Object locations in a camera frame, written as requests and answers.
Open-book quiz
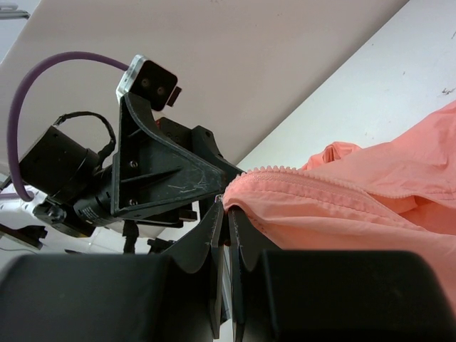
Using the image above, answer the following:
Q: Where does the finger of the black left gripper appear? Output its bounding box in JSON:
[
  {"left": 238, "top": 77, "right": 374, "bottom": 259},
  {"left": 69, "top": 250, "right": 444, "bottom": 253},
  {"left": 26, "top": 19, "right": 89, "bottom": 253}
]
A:
[{"left": 110, "top": 93, "right": 226, "bottom": 219}]

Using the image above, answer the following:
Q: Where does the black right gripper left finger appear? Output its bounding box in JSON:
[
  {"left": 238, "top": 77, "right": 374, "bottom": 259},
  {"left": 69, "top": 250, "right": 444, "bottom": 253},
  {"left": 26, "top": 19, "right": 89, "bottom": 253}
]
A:
[{"left": 160, "top": 202, "right": 224, "bottom": 338}]

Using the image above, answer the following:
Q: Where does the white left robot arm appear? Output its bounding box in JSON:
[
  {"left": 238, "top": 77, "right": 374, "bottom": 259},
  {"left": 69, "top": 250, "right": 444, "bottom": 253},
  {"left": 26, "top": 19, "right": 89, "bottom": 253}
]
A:
[{"left": 19, "top": 93, "right": 241, "bottom": 237}]

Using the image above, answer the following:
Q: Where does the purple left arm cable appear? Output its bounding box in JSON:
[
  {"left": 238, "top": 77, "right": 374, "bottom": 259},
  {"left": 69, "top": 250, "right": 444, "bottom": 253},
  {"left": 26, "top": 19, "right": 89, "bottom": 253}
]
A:
[{"left": 6, "top": 51, "right": 130, "bottom": 202}]

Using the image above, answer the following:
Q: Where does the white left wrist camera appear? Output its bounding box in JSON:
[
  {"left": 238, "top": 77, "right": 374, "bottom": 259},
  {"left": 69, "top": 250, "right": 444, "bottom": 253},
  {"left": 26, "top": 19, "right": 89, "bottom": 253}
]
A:
[{"left": 115, "top": 54, "right": 182, "bottom": 112}]

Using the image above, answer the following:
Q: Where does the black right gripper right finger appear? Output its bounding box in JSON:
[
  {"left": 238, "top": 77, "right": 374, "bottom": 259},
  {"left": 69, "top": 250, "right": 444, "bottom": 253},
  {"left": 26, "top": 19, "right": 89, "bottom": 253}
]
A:
[{"left": 227, "top": 207, "right": 274, "bottom": 341}]

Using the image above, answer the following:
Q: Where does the salmon pink zip jacket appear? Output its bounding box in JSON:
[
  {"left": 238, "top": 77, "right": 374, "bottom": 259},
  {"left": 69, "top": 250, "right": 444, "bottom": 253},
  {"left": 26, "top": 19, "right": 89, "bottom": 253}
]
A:
[{"left": 223, "top": 103, "right": 455, "bottom": 289}]

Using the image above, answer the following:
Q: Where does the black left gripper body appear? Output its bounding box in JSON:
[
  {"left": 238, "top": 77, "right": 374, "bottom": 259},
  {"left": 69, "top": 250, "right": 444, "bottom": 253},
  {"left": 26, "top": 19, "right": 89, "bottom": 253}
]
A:
[{"left": 152, "top": 116, "right": 243, "bottom": 229}]

